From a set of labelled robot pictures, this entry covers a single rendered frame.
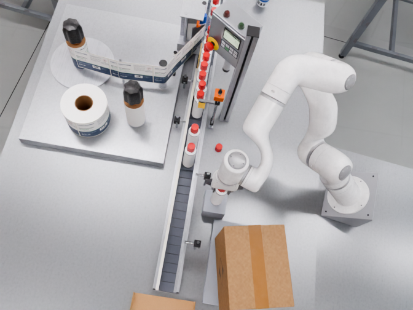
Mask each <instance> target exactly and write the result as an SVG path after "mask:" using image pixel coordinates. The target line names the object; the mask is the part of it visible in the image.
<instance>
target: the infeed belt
mask: <svg viewBox="0 0 413 310"><path fill-rule="evenodd" d="M210 2H211V0H208V5H207V9H206V14H207V18H206V27H207V20H208V14H209V10H210ZM214 53H215V51H214V50H213V52H212V56H211V63H210V68H211V66H213V60H214ZM210 68H209V72H208V77H207V78H208V79H209V75H210ZM206 86H208V80H207V83H206ZM193 103H194V96H193V99H192V106H191V112H190V116H189V123H188V126H187V133H186V139H185V144H184V149H185V147H186V142H187V135H188V130H189V128H190V127H191V125H192V124H197V125H198V126H199V129H200V128H201V123H202V117H201V118H199V119H195V118H193V117H192V107H193ZM202 115H203V113H202ZM183 157H184V150H183V156H182V161H181V167H180V171H179V178H178V184H177V188H176V195H175V201H174V205H173V211H172V216H171V222H170V229H169V233H168V239H167V246H166V250H165V256H164V260H163V267H162V273H161V277H160V284H159V290H160V291H165V292H172V293H175V292H173V291H174V287H175V280H176V273H177V268H178V261H179V254H180V250H181V243H182V238H183V231H184V224H185V220H186V213H187V206H188V202H189V195H190V190H191V183H192V176H193V171H194V164H195V159H194V164H193V166H192V167H191V168H186V167H185V166H183ZM195 157H196V155H195Z"/></svg>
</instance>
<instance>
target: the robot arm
mask: <svg viewBox="0 0 413 310"><path fill-rule="evenodd" d="M355 81H356V73H355V70H354V69H353V68H352V67H351V66H350V65H349V64H347V63H345V62H342V61H340V60H337V59H335V58H332V57H329V56H327V55H324V54H321V53H318V52H307V53H305V54H295V55H290V56H288V57H285V58H284V59H282V60H281V61H280V62H279V63H278V64H277V65H276V67H275V68H274V70H273V71H272V74H271V75H270V77H269V79H268V80H267V82H266V84H265V86H264V88H263V89H262V92H261V93H260V94H259V96H258V98H257V100H256V102H255V104H254V105H253V107H252V109H251V111H250V113H249V115H248V116H247V118H246V120H245V121H244V124H243V131H244V132H245V133H246V134H247V135H248V136H249V137H250V138H251V139H252V140H253V141H254V142H255V144H256V145H257V146H258V148H259V150H260V153H261V163H260V164H259V167H258V168H255V167H253V166H251V165H249V159H248V156H247V155H246V153H244V152H243V151H241V150H239V149H232V150H230V151H228V152H227V153H226V154H225V156H224V159H223V160H222V163H221V165H220V168H219V169H218V170H217V171H215V173H214V174H213V176H212V179H207V180H205V183H206V184H208V185H209V186H211V189H212V190H213V193H214V192H215V190H216V189H223V190H227V191H228V192H227V195H229V194H230V193H232V192H234V191H238V189H239V190H241V189H243V188H246V189H247V190H249V191H251V192H257V191H259V190H260V189H261V187H262V186H263V184H264V182H265V181H266V179H267V177H268V176H269V174H270V171H271V169H272V166H273V151H272V147H271V144H270V140H269V132H270V130H271V128H272V127H273V125H274V123H275V122H276V120H277V119H278V117H279V115H280V113H281V112H282V111H283V108H284V107H285V105H286V104H287V102H288V100H289V98H290V97H291V95H292V94H293V92H294V90H295V88H296V87H297V86H300V87H301V89H302V91H303V93H304V95H305V97H306V99H307V102H308V105H309V127H308V130H307V133H306V134H305V137H304V138H303V139H302V141H301V142H300V144H299V146H298V148H297V155H298V157H299V159H300V160H301V162H302V163H304V164H305V165H306V166H308V167H309V168H311V169H312V170H314V171H315V172H316V173H318V174H319V176H320V180H321V182H322V183H323V184H324V186H325V187H326V189H327V190H328V195H327V197H328V202H329V204H330V206H331V207H332V208H333V209H334V210H335V211H337V212H339V213H342V214H353V213H356V212H358V211H360V210H361V209H362V208H363V207H364V206H365V205H366V204H367V203H368V200H369V188H368V186H367V184H366V183H365V182H364V181H363V180H362V179H360V178H358V177H354V176H352V175H351V174H350V172H351V171H352V168H353V164H352V162H351V160H350V159H349V158H348V157H347V156H346V155H345V154H344V153H342V152H340V151H339V150H337V149H335V148H334V147H332V146H331V145H329V144H327V143H326V142H325V141H324V138H326V137H328V136H330V135H331V134H332V133H333V132H334V130H335V128H336V124H337V102H336V99H335V98H334V95H333V93H343V92H346V91H348V90H350V89H351V88H352V87H353V85H354V83H355Z"/></svg>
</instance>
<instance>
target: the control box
mask: <svg viewBox="0 0 413 310"><path fill-rule="evenodd" d="M225 10H229V11H230V17H229V18H224V17H223V13H224V11H225ZM240 22H243V23H244V24H245V28H244V30H239V29H238V28H237V26H238V24H239V23H240ZM248 25H251V26H256V27H260V33H261V30H262V27H263V25H262V24H261V23H259V22H258V21H257V20H256V19H255V18H253V17H252V16H251V15H250V14H249V13H247V12H246V11H245V10H243V9H242V8H241V7H240V6H239V5H237V4H236V3H235V2H233V0H226V1H225V2H224V3H222V4H221V5H220V6H219V7H217V8H216V9H215V10H214V11H213V14H212V18H211V24H210V31H209V35H208V41H209V42H211V41H213V42H214V44H215V46H214V49H213V50H214V51H215V52H217V53H218V54H219V55H220V56H222V58H224V59H225V60H226V61H227V62H229V63H230V64H231V65H232V66H233V67H234V68H236V67H237V63H238V60H239V58H240V54H241V51H242V48H243V44H244V41H245V37H246V29H247V27H248ZM225 27H226V28H227V29H228V30H229V31H231V32H232V33H234V35H236V36H237V37H238V38H239V39H241V40H242V42H241V44H240V48H239V50H237V49H236V48H235V47H234V46H233V45H232V44H230V43H229V42H228V41H226V40H225V39H224V38H223V37H222V36H223V32H224V28H225ZM259 35H260V34H259ZM221 39H223V40H224V41H225V42H226V43H228V45H230V46H231V47H232V48H233V49H235V50H236V51H237V52H238V57H237V59H236V58H235V57H233V56H232V55H231V54H230V53H228V51H226V50H225V49H224V48H223V47H221V46H220V43H221Z"/></svg>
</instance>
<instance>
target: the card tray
mask: <svg viewBox="0 0 413 310"><path fill-rule="evenodd" d="M130 310H195V302H193V301H186V300H178V299H174V298H166V297H162V296H154V295H147V294H142V293H135V292H133V296H132V302H131V306H130Z"/></svg>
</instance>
